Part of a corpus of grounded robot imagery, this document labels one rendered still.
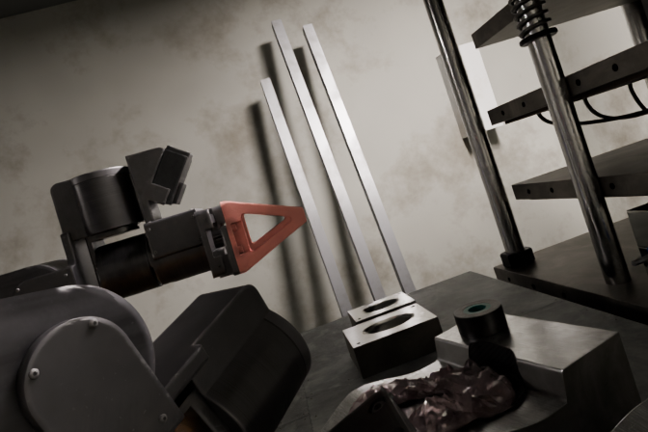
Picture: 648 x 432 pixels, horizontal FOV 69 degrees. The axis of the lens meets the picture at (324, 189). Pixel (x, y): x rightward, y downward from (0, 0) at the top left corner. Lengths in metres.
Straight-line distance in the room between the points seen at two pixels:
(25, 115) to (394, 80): 2.32
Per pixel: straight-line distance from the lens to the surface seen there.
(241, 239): 0.44
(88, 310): 0.18
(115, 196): 0.50
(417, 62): 3.38
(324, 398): 1.07
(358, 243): 2.55
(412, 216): 3.20
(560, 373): 0.69
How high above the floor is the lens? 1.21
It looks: level
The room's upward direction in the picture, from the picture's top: 18 degrees counter-clockwise
